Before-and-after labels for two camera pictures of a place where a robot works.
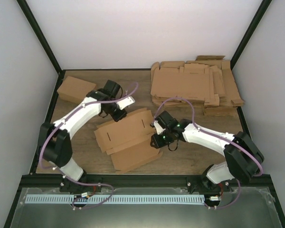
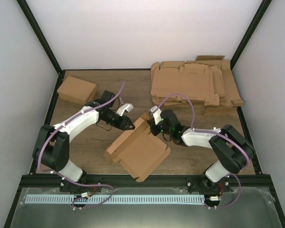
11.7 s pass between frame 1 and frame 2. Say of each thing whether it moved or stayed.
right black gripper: moved
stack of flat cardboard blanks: stayed
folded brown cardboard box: stayed
